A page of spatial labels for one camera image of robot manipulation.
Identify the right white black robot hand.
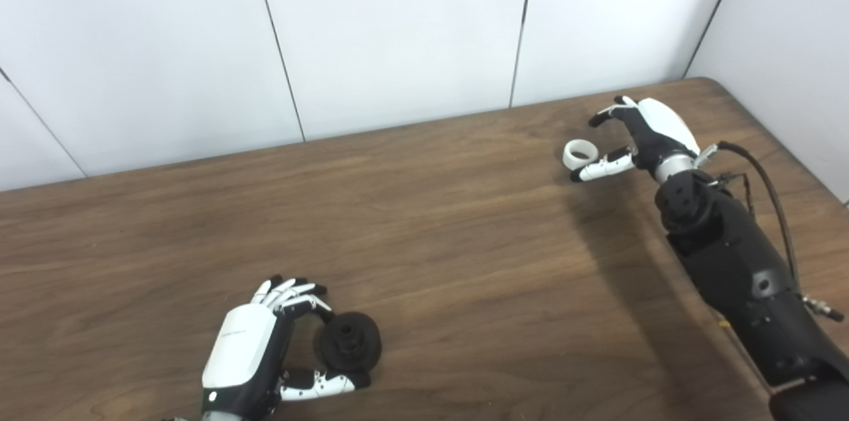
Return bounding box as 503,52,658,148
569,95,702,183

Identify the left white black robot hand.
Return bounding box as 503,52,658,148
201,275,372,421

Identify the white ring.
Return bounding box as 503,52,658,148
562,139,600,170

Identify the round black part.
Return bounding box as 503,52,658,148
318,312,383,374

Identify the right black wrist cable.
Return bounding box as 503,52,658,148
696,141,845,323

